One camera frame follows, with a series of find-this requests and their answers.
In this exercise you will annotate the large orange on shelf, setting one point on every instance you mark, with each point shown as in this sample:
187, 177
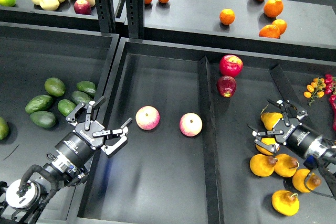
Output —
273, 8

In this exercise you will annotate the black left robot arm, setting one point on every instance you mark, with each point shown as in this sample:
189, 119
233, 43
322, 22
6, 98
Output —
29, 195

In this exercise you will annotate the green avocado upper right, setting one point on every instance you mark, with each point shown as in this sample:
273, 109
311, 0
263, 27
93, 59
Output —
87, 87

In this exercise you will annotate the pink apple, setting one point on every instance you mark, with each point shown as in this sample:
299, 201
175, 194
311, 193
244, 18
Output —
147, 117
191, 124

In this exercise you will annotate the pale yellow pear front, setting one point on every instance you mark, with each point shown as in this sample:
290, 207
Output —
51, 5

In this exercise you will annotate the pink apple left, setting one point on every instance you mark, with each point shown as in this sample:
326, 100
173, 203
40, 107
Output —
147, 117

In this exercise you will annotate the black shelf post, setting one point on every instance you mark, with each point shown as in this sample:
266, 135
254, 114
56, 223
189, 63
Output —
125, 17

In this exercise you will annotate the yellow pear with stem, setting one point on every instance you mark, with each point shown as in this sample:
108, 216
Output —
270, 119

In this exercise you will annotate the pink apple right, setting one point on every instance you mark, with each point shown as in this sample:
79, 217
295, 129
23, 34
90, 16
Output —
191, 124

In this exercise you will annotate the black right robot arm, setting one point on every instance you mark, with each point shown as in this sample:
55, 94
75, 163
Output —
322, 164

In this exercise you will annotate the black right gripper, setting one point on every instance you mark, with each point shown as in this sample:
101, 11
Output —
294, 135

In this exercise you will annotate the black tray divider left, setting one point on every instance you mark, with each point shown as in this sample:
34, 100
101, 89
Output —
214, 198

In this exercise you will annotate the dark red apple lower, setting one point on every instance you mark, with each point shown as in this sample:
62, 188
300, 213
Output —
226, 86

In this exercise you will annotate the red apple upper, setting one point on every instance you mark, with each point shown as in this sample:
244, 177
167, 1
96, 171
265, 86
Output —
230, 65

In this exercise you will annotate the green avocado left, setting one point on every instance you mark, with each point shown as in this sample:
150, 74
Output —
39, 103

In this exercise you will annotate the orange on shelf right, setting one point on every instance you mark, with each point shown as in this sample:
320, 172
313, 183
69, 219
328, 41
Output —
281, 24

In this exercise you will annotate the orange on shelf front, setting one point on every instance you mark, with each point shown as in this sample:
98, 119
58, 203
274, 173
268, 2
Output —
270, 31

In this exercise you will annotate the green avocado at edge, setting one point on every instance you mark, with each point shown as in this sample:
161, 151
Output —
4, 129

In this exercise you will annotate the orange on shelf middle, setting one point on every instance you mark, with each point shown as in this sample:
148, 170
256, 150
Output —
227, 16

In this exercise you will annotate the green avocado bottom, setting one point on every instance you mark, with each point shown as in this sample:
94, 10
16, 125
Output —
43, 119

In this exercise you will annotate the green avocado top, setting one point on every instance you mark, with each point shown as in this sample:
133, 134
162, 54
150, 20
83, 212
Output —
55, 87

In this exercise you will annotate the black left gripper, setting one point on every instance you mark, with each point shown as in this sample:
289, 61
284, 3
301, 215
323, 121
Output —
80, 144

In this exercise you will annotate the green avocado centre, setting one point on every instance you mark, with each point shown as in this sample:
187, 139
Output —
65, 107

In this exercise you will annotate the red apple on shelf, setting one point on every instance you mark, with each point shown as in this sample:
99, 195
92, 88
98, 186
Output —
82, 7

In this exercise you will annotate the orange cherry tomato bunch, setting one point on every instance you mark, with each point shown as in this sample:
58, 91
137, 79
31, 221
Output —
315, 90

